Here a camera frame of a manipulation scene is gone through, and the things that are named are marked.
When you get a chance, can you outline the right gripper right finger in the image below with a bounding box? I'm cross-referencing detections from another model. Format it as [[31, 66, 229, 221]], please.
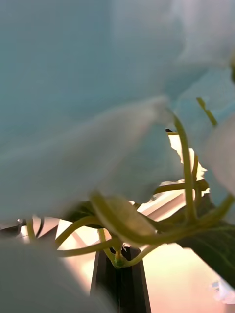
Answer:
[[119, 246, 151, 313]]

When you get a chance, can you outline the pale blue flower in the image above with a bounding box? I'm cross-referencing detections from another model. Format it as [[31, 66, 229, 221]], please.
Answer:
[[0, 0, 235, 313]]

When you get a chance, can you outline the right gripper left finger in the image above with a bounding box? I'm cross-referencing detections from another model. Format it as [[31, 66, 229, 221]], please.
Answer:
[[90, 249, 120, 313]]

